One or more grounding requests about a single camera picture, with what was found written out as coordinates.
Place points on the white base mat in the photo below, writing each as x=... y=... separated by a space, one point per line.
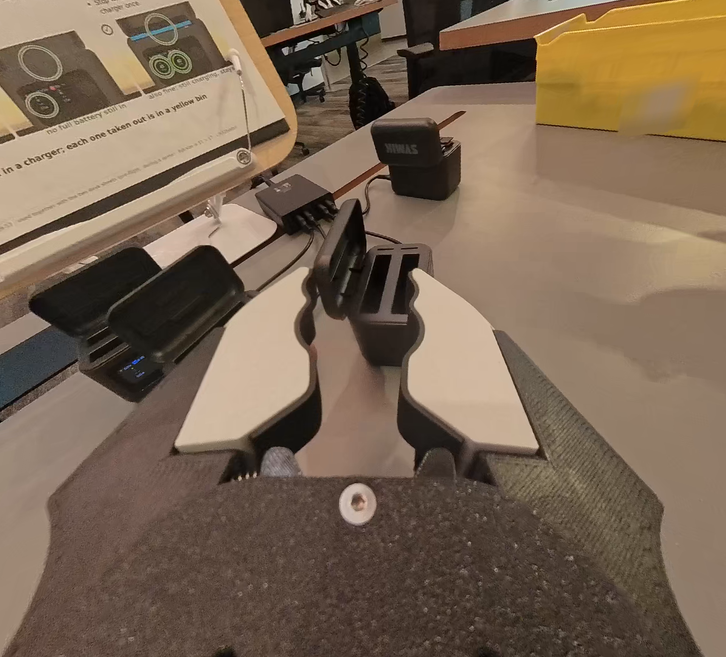
x=227 y=243

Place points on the black computer monitor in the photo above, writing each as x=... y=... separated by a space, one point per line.
x=267 y=5

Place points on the white clip bar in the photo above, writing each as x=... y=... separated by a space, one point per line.
x=114 y=209

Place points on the yellow plastic bin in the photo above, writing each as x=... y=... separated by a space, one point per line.
x=590 y=62

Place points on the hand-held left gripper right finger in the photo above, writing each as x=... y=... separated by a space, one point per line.
x=471 y=385

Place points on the wooden instruction board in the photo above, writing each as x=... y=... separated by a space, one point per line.
x=114 y=45

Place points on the black battery charger case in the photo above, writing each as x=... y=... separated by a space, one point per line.
x=85 y=288
x=414 y=164
x=340 y=254
x=182 y=300

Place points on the black charging hub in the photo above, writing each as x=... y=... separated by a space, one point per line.
x=289 y=201

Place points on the wooden desk with monitors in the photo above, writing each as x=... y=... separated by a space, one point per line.
x=329 y=20

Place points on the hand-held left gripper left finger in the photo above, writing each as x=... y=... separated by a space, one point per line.
x=244 y=385

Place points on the dark flat mat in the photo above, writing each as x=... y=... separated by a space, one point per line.
x=28 y=368

